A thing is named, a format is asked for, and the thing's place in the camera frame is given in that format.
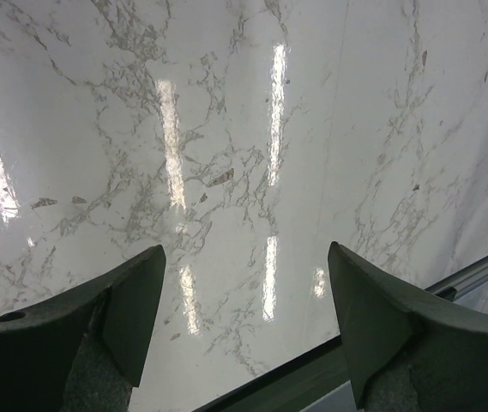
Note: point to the aluminium front rail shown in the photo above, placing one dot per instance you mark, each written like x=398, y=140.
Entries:
x=461, y=282

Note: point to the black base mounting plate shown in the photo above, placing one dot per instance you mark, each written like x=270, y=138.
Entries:
x=292, y=386

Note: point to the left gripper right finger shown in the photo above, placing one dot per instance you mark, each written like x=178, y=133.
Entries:
x=406, y=349

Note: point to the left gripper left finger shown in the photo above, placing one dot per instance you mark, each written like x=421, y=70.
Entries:
x=84, y=349

